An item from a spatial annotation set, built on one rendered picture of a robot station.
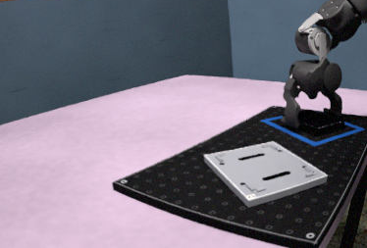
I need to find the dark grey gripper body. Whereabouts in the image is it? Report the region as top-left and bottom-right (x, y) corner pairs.
(289, 32), (342, 99)

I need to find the blue tape rectangle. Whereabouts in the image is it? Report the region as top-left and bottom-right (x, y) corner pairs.
(261, 116), (364, 146)

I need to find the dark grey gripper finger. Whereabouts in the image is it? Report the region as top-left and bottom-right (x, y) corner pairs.
(320, 91), (342, 118)
(281, 75), (301, 128)

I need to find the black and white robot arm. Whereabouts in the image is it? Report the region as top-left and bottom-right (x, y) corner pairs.
(294, 0), (367, 56)

